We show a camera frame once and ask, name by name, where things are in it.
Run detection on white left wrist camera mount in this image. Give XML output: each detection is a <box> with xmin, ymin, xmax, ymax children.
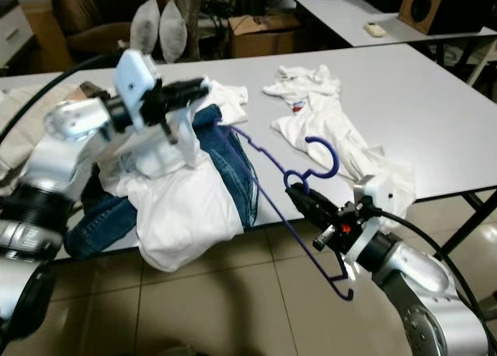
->
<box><xmin>113</xmin><ymin>49</ymin><xmax>164</xmax><ymax>131</ymax></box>

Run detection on grey white pillow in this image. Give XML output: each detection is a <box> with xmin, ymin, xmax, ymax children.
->
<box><xmin>129</xmin><ymin>0</ymin><xmax>162</xmax><ymax>54</ymax></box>
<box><xmin>159</xmin><ymin>2</ymin><xmax>189</xmax><ymax>61</ymax></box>

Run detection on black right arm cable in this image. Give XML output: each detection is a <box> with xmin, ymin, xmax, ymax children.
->
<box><xmin>373</xmin><ymin>207</ymin><xmax>486</xmax><ymax>326</ymax></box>

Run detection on open brown cardboard box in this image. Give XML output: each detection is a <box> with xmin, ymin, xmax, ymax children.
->
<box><xmin>227</xmin><ymin>14</ymin><xmax>304</xmax><ymax>59</ymax></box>

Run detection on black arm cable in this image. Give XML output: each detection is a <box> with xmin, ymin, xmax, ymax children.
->
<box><xmin>0</xmin><ymin>51</ymin><xmax>125</xmax><ymax>143</ymax></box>
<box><xmin>373</xmin><ymin>207</ymin><xmax>486</xmax><ymax>326</ymax></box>

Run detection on wooden loudspeaker box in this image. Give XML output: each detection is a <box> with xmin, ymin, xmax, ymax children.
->
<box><xmin>398</xmin><ymin>0</ymin><xmax>497</xmax><ymax>34</ymax></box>

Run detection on blue denim garment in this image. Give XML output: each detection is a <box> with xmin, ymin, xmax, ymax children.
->
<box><xmin>64</xmin><ymin>106</ymin><xmax>261</xmax><ymax>260</ymax></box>

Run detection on brown leather armchair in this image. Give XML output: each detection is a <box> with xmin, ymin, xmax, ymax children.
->
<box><xmin>50</xmin><ymin>0</ymin><xmax>172</xmax><ymax>58</ymax></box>

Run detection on purple plastic hanger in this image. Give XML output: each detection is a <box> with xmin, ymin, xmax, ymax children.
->
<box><xmin>214</xmin><ymin>121</ymin><xmax>356</xmax><ymax>302</ymax></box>

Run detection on black folding table leg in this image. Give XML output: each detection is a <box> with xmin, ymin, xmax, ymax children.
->
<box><xmin>431</xmin><ymin>191</ymin><xmax>497</xmax><ymax>257</ymax></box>

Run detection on plain white T-shirt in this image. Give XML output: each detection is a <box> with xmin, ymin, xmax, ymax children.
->
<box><xmin>116</xmin><ymin>80</ymin><xmax>261</xmax><ymax>273</ymax></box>

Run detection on white remote control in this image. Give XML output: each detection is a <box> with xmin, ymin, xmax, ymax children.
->
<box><xmin>363</xmin><ymin>22</ymin><xmax>389</xmax><ymax>37</ymax></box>

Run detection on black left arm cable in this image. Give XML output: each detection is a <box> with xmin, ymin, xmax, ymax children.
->
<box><xmin>0</xmin><ymin>51</ymin><xmax>125</xmax><ymax>143</ymax></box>

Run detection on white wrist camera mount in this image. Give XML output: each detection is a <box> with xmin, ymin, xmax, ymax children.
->
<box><xmin>113</xmin><ymin>49</ymin><xmax>164</xmax><ymax>131</ymax></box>
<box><xmin>346</xmin><ymin>175</ymin><xmax>397</xmax><ymax>267</ymax></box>

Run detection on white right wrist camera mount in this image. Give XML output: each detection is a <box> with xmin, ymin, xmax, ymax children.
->
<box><xmin>346</xmin><ymin>175</ymin><xmax>397</xmax><ymax>267</ymax></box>

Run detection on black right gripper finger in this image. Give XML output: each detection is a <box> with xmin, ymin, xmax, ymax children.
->
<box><xmin>285</xmin><ymin>193</ymin><xmax>339</xmax><ymax>236</ymax></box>
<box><xmin>285</xmin><ymin>183</ymin><xmax>346</xmax><ymax>225</ymax></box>

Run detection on white long desk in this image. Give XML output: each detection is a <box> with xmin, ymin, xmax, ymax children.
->
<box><xmin>283</xmin><ymin>0</ymin><xmax>497</xmax><ymax>89</ymax></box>

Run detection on white drawer unit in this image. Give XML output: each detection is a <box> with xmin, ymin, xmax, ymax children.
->
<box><xmin>0</xmin><ymin>0</ymin><xmax>33</xmax><ymax>69</ymax></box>

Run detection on white printed T-shirt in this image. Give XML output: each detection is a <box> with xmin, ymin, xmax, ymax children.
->
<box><xmin>262</xmin><ymin>63</ymin><xmax>419</xmax><ymax>217</ymax></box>

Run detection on grey draped cloth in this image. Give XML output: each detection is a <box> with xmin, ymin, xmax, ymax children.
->
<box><xmin>172</xmin><ymin>0</ymin><xmax>207</xmax><ymax>42</ymax></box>

